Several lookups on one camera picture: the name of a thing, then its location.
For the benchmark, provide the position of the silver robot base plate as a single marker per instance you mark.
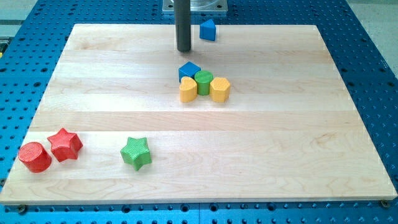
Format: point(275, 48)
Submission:
point(212, 6)

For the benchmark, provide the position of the green cylinder block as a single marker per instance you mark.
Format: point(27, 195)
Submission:
point(203, 79)

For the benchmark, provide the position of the green star block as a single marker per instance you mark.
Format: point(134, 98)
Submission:
point(136, 153)

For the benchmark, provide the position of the yellow heart block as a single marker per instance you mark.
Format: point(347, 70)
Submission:
point(187, 89)

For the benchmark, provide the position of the blue perforated metal table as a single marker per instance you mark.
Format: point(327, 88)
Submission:
point(33, 53)

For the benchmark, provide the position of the red cylinder block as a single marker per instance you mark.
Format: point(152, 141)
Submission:
point(34, 157)

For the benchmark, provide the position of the blue cube block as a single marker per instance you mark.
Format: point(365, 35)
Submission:
point(188, 70)

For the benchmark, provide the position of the light wooden board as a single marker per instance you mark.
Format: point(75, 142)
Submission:
point(289, 130)

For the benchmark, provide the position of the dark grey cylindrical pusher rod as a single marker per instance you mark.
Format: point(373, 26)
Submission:
point(182, 25)

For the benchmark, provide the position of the blue triangle block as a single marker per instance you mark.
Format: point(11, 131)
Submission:
point(208, 30)

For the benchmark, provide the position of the red star block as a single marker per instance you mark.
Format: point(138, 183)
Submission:
point(65, 145)

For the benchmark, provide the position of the yellow hexagon block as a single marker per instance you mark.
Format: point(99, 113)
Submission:
point(219, 89)

